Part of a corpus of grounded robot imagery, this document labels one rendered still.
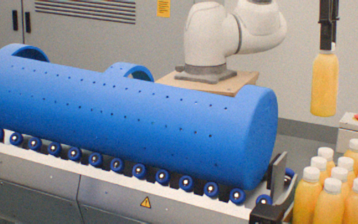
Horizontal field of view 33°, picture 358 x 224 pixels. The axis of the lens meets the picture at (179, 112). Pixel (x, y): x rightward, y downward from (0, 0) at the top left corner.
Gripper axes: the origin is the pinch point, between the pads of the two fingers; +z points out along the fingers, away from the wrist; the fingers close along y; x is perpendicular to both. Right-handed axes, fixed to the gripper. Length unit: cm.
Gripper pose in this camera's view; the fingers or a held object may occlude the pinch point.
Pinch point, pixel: (328, 35)
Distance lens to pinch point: 164.4
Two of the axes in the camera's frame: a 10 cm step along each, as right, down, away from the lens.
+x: 8.9, 1.0, -4.4
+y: -4.5, 2.7, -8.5
